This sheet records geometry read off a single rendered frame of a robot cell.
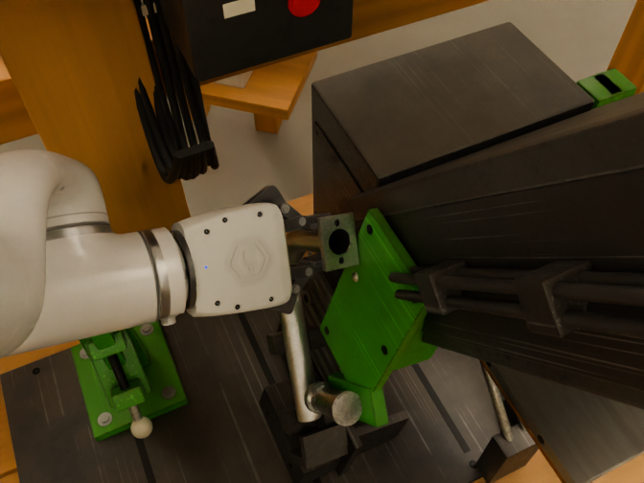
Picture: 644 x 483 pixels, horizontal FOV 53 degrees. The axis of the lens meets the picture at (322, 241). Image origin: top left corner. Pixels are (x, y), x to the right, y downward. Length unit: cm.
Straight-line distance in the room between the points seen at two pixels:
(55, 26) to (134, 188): 25
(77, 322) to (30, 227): 13
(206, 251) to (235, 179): 181
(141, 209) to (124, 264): 35
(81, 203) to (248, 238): 15
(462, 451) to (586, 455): 25
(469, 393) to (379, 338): 32
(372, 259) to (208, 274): 16
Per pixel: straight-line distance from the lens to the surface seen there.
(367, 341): 69
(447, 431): 93
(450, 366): 97
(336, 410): 72
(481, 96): 82
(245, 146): 251
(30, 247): 45
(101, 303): 56
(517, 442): 83
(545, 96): 84
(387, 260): 62
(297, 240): 70
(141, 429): 89
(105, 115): 79
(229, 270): 60
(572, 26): 327
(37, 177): 49
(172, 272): 57
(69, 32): 72
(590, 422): 73
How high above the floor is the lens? 176
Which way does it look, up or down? 54 degrees down
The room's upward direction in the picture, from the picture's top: straight up
